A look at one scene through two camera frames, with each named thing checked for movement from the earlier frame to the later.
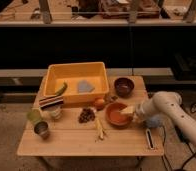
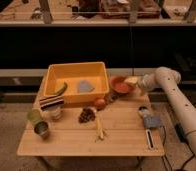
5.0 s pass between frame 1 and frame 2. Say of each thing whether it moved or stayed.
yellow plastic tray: stayed
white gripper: moved
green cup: stayed
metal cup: stayed
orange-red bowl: moved
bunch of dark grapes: stayed
